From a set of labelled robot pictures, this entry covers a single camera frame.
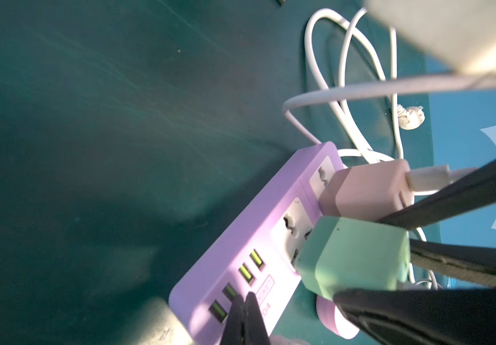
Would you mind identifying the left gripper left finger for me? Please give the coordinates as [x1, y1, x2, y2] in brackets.
[220, 295, 245, 345]

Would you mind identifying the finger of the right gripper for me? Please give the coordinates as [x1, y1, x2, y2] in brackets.
[334, 288, 496, 344]
[377, 160, 496, 230]

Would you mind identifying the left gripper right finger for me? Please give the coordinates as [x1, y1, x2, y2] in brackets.
[243, 292, 271, 345]

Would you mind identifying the purple power strip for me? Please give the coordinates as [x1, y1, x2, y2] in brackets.
[168, 142, 344, 344]

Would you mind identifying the white USB cable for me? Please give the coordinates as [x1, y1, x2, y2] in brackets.
[281, 70, 496, 145]

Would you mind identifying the green USB charger adapter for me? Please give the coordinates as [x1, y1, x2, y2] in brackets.
[295, 216, 410, 300]

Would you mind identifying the pink USB charger adapter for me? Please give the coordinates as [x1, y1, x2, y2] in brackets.
[319, 160, 415, 221]

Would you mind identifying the white power strip cable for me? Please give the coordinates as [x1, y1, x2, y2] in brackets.
[303, 7, 426, 165]

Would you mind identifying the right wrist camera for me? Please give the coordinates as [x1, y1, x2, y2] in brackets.
[364, 1, 496, 75]

